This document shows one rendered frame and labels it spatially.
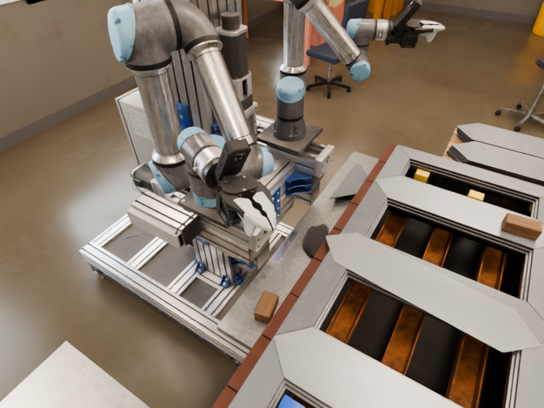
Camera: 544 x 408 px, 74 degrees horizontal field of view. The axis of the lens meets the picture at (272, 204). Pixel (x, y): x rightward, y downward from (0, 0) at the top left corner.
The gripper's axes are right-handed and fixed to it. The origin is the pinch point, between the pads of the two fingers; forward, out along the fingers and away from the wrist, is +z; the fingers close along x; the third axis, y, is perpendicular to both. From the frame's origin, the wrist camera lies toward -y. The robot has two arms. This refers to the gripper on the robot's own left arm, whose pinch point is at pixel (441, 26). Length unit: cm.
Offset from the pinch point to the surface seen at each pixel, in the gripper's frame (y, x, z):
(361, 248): 52, 69, -25
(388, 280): 50, 83, -16
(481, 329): 48, 98, 10
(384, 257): 51, 73, -16
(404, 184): 57, 30, -3
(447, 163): 60, 11, 20
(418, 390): 45, 118, -12
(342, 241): 52, 67, -32
